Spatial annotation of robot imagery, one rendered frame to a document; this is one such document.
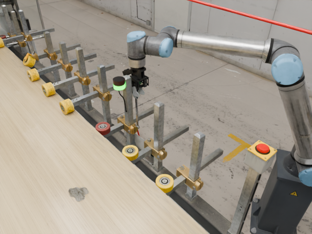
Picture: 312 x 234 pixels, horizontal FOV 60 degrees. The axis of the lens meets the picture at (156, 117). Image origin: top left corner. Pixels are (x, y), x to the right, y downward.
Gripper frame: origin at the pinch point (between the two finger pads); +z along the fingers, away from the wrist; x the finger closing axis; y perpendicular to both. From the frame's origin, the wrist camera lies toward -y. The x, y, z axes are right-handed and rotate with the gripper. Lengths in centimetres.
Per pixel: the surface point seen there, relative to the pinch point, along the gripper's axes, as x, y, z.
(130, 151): -23.2, 24.3, 10.8
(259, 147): -9, 78, -22
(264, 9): 261, -71, 12
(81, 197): -54, 33, 11
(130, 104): -7.5, 4.6, -0.2
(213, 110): 144, -43, 101
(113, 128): -16.6, -0.3, 15.2
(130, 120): -7.9, 4.5, 10.8
